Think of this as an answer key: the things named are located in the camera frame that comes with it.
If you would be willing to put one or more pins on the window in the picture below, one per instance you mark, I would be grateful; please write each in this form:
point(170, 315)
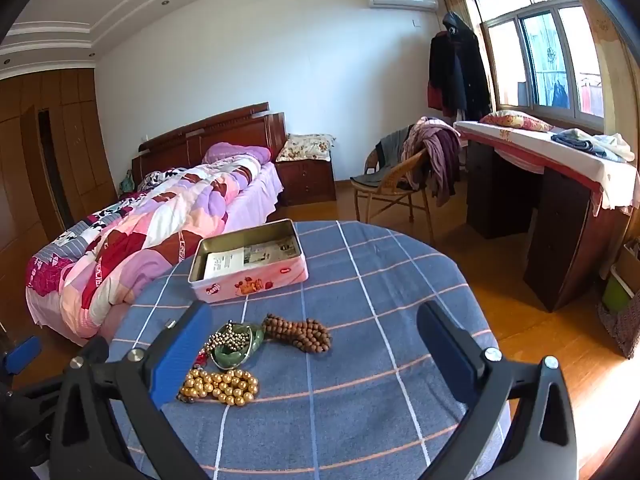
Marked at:
point(545, 60)

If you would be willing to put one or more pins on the patchwork quilt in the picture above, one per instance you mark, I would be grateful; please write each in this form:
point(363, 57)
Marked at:
point(165, 210)

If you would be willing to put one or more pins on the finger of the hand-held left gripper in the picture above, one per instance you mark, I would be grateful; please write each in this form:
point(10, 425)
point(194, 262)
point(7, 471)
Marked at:
point(21, 355)
point(95, 349)

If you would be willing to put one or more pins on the wicker chair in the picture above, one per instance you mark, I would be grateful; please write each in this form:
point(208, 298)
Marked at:
point(390, 192)

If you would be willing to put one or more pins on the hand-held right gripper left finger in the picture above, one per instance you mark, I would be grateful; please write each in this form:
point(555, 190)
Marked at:
point(182, 355)

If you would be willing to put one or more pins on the green jade bangle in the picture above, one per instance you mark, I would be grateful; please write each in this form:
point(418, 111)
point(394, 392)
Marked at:
point(235, 360)

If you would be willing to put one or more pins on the purple garment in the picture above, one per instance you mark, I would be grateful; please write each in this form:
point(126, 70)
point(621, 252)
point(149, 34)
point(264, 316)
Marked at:
point(440, 160)

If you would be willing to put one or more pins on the pink tin box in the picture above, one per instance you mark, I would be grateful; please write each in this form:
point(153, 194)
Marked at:
point(250, 277)

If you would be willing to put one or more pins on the purple pillow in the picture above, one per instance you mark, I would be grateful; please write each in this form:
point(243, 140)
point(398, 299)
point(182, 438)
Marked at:
point(235, 152)

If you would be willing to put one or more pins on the small red charm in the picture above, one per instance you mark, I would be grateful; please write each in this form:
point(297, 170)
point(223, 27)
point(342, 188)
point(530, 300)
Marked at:
point(201, 358)

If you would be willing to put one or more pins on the white desk cloth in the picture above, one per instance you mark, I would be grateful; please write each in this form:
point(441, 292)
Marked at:
point(540, 152)

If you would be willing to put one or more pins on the blue plaid tablecloth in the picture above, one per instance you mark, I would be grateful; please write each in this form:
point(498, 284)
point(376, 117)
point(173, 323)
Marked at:
point(360, 310)

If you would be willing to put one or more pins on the wooden bed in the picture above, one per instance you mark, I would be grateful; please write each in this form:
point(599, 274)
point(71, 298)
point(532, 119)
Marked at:
point(220, 130)

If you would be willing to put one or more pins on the red floral cushion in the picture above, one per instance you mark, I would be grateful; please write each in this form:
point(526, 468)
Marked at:
point(515, 121)

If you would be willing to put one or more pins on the dark wooden desk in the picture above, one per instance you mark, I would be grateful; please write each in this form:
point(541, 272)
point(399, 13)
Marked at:
point(560, 240)

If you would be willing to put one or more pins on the pile of folded clothes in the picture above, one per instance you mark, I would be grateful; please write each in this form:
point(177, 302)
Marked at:
point(595, 144)

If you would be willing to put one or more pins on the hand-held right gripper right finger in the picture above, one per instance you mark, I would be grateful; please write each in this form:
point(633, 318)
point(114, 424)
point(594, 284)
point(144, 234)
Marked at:
point(445, 355)

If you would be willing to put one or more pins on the wooden wardrobe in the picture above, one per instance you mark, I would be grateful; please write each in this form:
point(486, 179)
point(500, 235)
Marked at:
point(25, 160)

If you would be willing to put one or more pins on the hanging black coat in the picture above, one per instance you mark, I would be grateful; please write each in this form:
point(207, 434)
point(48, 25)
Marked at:
point(460, 70)

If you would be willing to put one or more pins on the wooden nightstand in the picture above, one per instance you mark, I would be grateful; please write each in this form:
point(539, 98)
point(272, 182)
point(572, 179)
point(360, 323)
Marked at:
point(307, 182)

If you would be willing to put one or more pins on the green bin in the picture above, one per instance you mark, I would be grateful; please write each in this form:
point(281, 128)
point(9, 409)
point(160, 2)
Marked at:
point(616, 292)

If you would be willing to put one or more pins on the brown woven basket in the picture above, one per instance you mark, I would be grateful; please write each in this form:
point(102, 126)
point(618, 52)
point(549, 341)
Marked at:
point(625, 325)

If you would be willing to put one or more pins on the floral pillow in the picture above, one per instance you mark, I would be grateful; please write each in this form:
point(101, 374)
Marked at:
point(305, 147)

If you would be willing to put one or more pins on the grey garment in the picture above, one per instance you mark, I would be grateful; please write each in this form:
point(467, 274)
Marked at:
point(387, 155)

